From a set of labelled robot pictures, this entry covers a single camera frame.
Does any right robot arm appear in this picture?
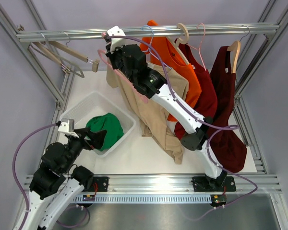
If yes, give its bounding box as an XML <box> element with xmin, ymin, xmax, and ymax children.
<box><xmin>105</xmin><ymin>44</ymin><xmax>225</xmax><ymax>190</ymax></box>

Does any orange t shirt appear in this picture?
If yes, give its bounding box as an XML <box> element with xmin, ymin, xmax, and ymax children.
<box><xmin>140</xmin><ymin>20</ymin><xmax>203</xmax><ymax>130</ymax></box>

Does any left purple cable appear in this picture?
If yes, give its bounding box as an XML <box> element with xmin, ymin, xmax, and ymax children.
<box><xmin>12</xmin><ymin>122</ymin><xmax>90</xmax><ymax>230</ymax></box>

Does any purple cable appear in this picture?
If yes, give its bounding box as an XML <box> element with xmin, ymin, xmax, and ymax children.
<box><xmin>108</xmin><ymin>35</ymin><xmax>258</xmax><ymax>221</ymax></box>
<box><xmin>12</xmin><ymin>122</ymin><xmax>90</xmax><ymax>230</ymax></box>

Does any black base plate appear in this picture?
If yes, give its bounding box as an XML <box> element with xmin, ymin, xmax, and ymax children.
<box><xmin>191</xmin><ymin>176</ymin><xmax>237</xmax><ymax>192</ymax></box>
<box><xmin>83</xmin><ymin>176</ymin><xmax>109</xmax><ymax>192</ymax></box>

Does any green t shirt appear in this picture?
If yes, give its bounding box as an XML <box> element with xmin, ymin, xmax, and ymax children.
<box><xmin>85</xmin><ymin>113</ymin><xmax>124</xmax><ymax>152</ymax></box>

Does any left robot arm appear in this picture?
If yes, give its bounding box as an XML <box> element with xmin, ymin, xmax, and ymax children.
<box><xmin>14</xmin><ymin>127</ymin><xmax>107</xmax><ymax>230</ymax></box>

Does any red t shirt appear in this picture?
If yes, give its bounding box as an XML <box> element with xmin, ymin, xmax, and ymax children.
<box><xmin>174</xmin><ymin>43</ymin><xmax>218</xmax><ymax>140</ymax></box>

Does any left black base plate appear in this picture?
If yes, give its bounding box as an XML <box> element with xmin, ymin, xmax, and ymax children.
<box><xmin>83</xmin><ymin>176</ymin><xmax>109</xmax><ymax>192</ymax></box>

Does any beige t shirt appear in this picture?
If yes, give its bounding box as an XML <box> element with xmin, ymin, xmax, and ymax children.
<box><xmin>106</xmin><ymin>67</ymin><xmax>184</xmax><ymax>164</ymax></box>

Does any aluminium hanging rail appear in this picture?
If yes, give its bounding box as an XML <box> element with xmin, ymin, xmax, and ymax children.
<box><xmin>16</xmin><ymin>23</ymin><xmax>280</xmax><ymax>42</ymax></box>

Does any empty wooden hanger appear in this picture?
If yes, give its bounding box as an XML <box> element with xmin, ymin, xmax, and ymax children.
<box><xmin>49</xmin><ymin>41</ymin><xmax>100</xmax><ymax>72</ymax></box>
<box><xmin>31</xmin><ymin>42</ymin><xmax>84</xmax><ymax>78</ymax></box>

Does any light blue wire hanger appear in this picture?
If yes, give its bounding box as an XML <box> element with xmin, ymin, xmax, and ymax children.
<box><xmin>141</xmin><ymin>25</ymin><xmax>172</xmax><ymax>69</ymax></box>

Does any thin pink wire hanger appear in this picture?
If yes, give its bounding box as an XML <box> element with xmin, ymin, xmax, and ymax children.
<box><xmin>192</xmin><ymin>23</ymin><xmax>207</xmax><ymax>71</ymax></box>

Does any white plastic basket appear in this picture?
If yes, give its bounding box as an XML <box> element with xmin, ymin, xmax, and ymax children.
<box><xmin>60</xmin><ymin>91</ymin><xmax>136</xmax><ymax>158</ymax></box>

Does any wooden hanger with metal hook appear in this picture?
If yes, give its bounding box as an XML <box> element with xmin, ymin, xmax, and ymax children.
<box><xmin>227</xmin><ymin>25</ymin><xmax>250</xmax><ymax>74</ymax></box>

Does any white slotted cable duct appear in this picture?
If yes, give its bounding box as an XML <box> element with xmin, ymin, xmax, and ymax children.
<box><xmin>71</xmin><ymin>194</ymin><xmax>212</xmax><ymax>204</ymax></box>

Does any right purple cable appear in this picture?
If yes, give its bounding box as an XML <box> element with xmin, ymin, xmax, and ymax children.
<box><xmin>108</xmin><ymin>35</ymin><xmax>258</xmax><ymax>221</ymax></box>

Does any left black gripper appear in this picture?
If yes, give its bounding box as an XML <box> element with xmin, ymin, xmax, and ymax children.
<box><xmin>61</xmin><ymin>127</ymin><xmax>107</xmax><ymax>173</ymax></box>

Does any pink plastic hanger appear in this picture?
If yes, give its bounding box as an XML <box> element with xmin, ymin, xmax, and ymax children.
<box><xmin>96</xmin><ymin>31</ymin><xmax>150</xmax><ymax>104</ymax></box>

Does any dark maroon t shirt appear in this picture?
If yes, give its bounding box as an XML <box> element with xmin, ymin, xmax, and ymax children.
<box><xmin>210</xmin><ymin>46</ymin><xmax>247</xmax><ymax>173</ymax></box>

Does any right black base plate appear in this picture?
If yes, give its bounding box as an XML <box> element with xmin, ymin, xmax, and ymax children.
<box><xmin>191</xmin><ymin>176</ymin><xmax>237</xmax><ymax>192</ymax></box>

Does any beige round hook hanger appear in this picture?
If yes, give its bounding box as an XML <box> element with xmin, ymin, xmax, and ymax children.
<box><xmin>174</xmin><ymin>23</ymin><xmax>190</xmax><ymax>65</ymax></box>

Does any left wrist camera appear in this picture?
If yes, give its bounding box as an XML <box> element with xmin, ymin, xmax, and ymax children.
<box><xmin>58</xmin><ymin>118</ymin><xmax>79</xmax><ymax>138</ymax></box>

